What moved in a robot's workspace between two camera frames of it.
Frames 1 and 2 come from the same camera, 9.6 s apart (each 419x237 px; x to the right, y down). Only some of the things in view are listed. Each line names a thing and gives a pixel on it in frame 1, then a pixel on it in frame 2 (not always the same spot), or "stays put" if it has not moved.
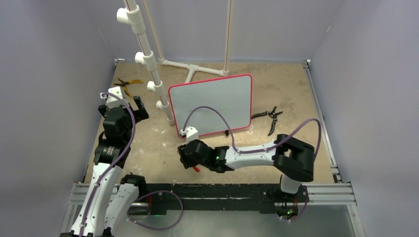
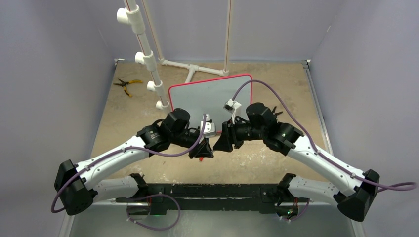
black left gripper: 139,115 → 203,149
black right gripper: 188,161 → 229,136
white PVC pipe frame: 134,16 stays put
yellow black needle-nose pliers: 123,84 stays put
